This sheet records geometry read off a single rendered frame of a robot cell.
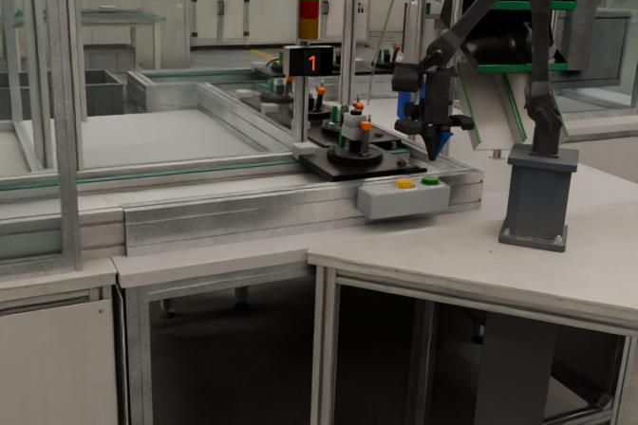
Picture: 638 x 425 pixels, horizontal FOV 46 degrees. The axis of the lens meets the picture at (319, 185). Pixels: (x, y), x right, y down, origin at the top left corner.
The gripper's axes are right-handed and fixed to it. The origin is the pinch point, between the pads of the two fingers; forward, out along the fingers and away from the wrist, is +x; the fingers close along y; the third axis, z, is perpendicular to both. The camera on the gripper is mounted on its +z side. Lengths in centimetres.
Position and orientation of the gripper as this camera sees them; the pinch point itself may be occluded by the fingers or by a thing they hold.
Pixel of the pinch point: (433, 146)
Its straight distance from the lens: 178.7
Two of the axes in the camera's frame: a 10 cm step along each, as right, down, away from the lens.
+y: -9.0, 1.0, -4.2
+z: -4.3, -2.8, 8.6
